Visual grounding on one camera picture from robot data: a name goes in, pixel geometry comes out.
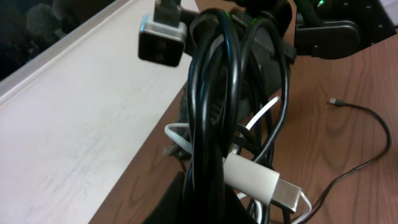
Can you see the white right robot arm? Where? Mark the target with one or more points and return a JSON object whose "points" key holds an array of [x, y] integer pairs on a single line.
{"points": [[329, 29]]}

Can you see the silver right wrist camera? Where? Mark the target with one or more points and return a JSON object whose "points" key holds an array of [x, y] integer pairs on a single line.
{"points": [[162, 35]]}

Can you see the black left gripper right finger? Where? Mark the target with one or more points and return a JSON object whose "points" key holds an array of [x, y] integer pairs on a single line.
{"points": [[234, 212]]}

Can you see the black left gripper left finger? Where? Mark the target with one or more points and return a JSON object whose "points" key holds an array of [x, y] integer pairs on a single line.
{"points": [[169, 209]]}

